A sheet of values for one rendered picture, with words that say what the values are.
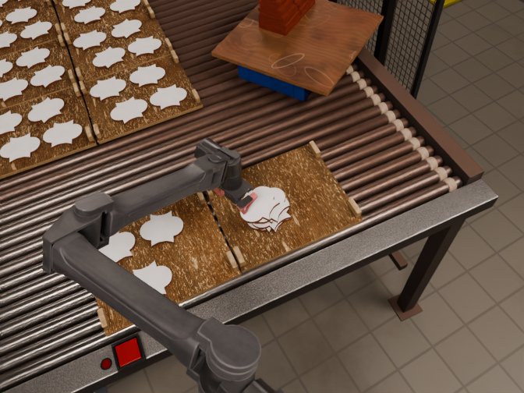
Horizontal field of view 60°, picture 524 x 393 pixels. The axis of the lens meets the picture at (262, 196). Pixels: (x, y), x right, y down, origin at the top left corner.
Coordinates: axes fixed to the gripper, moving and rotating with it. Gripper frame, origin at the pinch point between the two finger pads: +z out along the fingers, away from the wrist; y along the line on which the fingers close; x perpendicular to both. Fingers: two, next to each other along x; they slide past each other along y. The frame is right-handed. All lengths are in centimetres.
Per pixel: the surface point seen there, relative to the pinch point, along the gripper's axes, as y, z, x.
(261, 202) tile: -4.6, 2.7, -7.3
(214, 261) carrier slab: -5.1, 11.5, 13.6
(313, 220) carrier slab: -18.1, 8.7, -16.5
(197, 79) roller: 61, 10, -40
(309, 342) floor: -26, 102, -18
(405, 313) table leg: -52, 98, -58
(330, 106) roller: 10, 7, -61
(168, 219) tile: 16.4, 10.5, 13.6
